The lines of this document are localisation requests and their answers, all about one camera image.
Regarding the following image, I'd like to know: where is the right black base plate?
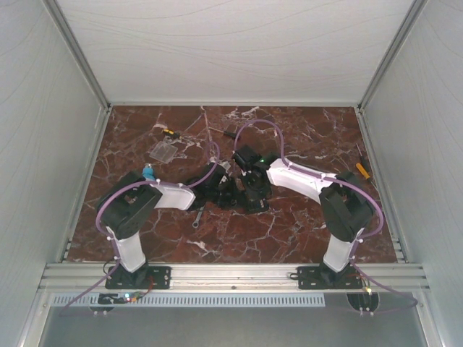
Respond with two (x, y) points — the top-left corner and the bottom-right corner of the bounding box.
(289, 265), (364, 290)

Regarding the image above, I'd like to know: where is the thin black screwdriver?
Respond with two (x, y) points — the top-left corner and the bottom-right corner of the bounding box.
(356, 144), (370, 172)

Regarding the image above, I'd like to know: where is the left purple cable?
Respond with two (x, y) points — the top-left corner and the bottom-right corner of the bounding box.
(57, 140), (221, 318)

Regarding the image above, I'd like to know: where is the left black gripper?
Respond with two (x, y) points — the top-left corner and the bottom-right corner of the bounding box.
(208, 178), (248, 211)

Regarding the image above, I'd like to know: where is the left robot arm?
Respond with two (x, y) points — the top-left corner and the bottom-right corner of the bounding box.
(97, 163), (244, 288)

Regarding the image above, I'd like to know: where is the black handle screwdriver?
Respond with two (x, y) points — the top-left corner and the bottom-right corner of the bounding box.
(210, 127), (237, 139)

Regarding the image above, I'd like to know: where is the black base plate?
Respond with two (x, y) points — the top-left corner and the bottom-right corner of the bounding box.
(289, 265), (364, 290)
(105, 264), (171, 290)

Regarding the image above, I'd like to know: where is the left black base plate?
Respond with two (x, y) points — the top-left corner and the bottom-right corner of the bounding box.
(105, 264), (171, 290)

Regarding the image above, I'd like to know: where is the silver combination wrench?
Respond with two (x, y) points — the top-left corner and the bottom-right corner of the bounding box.
(192, 206), (205, 228)

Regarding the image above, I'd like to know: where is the grey slotted cable duct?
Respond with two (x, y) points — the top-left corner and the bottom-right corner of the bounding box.
(50, 292), (326, 308)

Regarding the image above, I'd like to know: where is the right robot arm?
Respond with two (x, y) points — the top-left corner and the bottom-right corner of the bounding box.
(233, 145), (375, 288)

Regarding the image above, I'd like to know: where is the black fuse box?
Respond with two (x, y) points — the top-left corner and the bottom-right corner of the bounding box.
(243, 192), (269, 214)

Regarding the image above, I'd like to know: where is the yellow black small screwdriver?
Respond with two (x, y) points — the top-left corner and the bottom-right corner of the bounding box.
(163, 129), (181, 139)

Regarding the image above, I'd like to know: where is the orange handle screwdriver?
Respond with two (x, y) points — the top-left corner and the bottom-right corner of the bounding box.
(356, 163), (371, 181)

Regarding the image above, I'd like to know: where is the clear plastic fuse box lid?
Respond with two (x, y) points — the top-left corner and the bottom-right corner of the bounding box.
(150, 142), (178, 163)

